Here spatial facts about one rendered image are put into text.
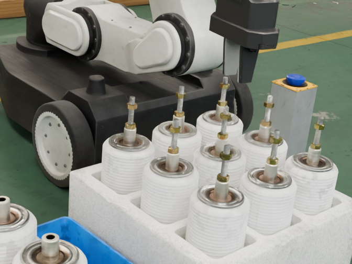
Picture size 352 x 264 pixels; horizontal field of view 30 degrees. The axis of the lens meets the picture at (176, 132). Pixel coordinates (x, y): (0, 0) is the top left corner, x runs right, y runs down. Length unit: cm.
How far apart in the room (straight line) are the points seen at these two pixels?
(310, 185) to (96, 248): 39
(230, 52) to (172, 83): 76
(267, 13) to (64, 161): 76
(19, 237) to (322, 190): 54
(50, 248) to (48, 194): 69
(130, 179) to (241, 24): 40
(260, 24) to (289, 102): 51
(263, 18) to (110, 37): 83
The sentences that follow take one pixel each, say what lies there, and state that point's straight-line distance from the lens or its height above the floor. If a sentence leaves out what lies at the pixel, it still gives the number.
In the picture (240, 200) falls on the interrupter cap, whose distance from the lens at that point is 104.
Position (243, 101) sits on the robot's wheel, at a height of 14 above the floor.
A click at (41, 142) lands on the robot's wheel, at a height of 8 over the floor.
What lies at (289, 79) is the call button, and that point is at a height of 33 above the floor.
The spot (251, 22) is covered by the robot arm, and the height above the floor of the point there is 54.
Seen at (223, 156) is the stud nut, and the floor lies 32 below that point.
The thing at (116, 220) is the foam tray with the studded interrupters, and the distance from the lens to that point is 115.
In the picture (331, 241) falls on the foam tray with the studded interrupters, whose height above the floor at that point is 13.
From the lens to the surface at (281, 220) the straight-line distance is 112.
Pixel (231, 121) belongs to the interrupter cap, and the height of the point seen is 25.
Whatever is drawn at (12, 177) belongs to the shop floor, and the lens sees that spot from 161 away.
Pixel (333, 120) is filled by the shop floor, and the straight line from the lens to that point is 216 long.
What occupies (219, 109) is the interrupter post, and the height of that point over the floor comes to 27.
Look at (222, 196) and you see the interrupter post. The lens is 103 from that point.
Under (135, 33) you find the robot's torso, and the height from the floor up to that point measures 33.
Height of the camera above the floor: 75
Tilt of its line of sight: 23 degrees down
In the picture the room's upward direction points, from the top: 6 degrees clockwise
